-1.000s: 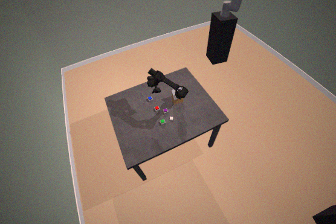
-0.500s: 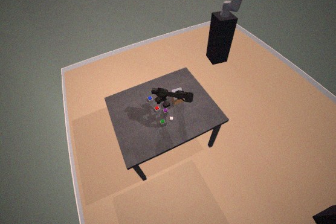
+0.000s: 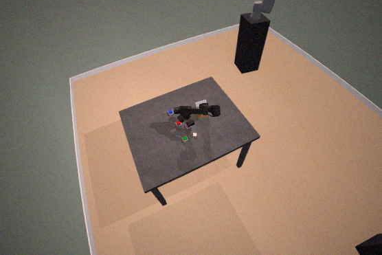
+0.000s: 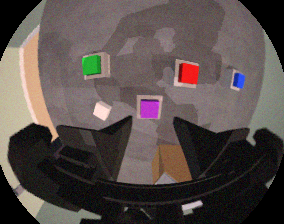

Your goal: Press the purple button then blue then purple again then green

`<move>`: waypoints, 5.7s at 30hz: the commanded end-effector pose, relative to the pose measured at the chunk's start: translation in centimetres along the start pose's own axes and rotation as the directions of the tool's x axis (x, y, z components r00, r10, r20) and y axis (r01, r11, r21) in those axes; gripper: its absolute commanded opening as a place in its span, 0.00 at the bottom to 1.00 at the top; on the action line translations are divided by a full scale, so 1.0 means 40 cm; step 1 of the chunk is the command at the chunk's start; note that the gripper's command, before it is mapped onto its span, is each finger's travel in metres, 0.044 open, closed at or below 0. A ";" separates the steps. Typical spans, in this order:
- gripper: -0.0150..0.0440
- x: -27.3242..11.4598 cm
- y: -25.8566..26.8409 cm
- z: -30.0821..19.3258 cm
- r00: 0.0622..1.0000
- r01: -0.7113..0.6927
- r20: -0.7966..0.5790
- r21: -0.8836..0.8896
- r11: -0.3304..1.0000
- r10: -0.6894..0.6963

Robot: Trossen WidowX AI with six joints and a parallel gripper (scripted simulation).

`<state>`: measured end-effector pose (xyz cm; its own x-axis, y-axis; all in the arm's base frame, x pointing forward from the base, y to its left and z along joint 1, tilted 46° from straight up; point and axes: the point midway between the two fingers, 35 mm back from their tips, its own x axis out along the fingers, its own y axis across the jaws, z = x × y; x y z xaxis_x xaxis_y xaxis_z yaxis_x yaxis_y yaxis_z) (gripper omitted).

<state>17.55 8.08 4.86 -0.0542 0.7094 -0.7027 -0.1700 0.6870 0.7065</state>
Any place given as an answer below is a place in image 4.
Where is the purple button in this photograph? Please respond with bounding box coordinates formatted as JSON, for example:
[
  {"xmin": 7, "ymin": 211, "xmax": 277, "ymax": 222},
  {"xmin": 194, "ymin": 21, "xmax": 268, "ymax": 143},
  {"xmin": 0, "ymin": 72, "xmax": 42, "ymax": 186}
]
[{"xmin": 137, "ymin": 93, "xmax": 163, "ymax": 120}]

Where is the red button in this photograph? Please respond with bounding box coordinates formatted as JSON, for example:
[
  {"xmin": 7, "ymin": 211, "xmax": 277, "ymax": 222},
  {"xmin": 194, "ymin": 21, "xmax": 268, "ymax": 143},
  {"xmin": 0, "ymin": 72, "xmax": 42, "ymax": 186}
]
[{"xmin": 170, "ymin": 59, "xmax": 199, "ymax": 88}]

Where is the green button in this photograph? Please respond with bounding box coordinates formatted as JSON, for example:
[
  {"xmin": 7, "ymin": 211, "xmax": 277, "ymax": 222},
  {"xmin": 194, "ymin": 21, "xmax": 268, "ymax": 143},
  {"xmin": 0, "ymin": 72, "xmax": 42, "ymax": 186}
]
[{"xmin": 82, "ymin": 52, "xmax": 110, "ymax": 80}]

